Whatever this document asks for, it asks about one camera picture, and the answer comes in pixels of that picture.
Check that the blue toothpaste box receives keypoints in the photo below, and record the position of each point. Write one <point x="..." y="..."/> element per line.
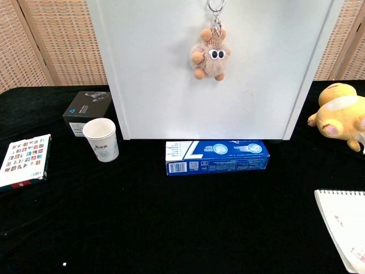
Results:
<point x="216" y="160"/>

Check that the black velvet tablecloth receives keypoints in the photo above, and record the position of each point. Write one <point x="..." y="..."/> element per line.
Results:
<point x="142" y="217"/>

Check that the white spiral notebook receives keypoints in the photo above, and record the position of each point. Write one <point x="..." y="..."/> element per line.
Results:
<point x="345" y="225"/>

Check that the woven rattan folding screen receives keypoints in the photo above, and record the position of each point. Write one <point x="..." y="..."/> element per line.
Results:
<point x="57" y="42"/>

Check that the black product box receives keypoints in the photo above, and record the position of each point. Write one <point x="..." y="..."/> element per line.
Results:
<point x="85" y="109"/>

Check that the white paper cup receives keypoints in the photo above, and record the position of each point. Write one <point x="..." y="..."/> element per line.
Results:
<point x="102" y="141"/>

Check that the book with picture grid cover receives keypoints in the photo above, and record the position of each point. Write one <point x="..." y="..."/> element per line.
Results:
<point x="24" y="160"/>

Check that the yellow plush toy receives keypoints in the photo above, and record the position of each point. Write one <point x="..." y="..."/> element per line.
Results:
<point x="340" y="117"/>

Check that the white upright board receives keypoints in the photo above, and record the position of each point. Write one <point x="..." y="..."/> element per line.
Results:
<point x="211" y="94"/>

